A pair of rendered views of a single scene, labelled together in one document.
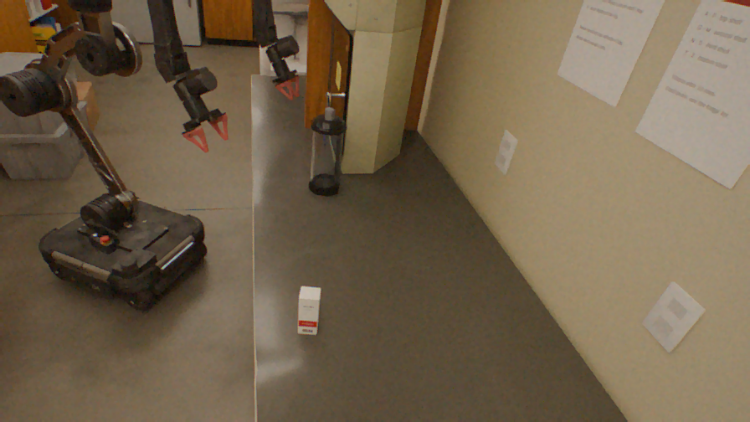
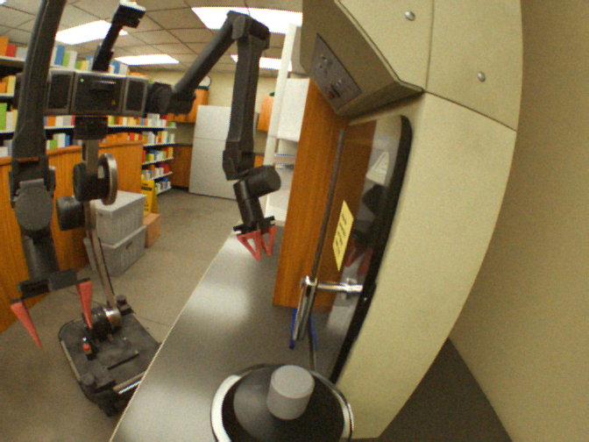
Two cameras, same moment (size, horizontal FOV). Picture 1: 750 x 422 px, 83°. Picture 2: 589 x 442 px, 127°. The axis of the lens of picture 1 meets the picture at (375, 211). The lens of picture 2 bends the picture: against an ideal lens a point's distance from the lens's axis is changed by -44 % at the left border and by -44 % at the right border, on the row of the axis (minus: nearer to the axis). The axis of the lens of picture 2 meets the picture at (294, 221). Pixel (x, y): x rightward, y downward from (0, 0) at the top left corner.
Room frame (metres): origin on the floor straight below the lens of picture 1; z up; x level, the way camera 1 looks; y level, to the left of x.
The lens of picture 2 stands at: (1.05, 0.16, 1.35)
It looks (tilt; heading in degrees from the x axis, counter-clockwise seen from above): 17 degrees down; 16
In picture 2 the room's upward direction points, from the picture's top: 10 degrees clockwise
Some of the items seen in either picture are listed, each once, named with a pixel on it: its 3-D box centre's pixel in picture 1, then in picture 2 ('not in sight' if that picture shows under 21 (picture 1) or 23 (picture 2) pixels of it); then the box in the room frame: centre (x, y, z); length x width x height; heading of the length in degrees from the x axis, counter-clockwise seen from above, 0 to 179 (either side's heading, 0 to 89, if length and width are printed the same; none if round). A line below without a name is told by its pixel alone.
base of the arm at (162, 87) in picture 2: not in sight; (164, 98); (1.77, 0.94, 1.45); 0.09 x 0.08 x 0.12; 166
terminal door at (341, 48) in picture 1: (337, 86); (336, 257); (1.42, 0.19, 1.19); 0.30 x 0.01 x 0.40; 18
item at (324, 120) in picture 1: (329, 120); (286, 405); (1.16, 0.17, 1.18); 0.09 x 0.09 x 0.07
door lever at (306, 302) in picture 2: (333, 105); (318, 310); (1.31, 0.18, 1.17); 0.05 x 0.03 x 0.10; 108
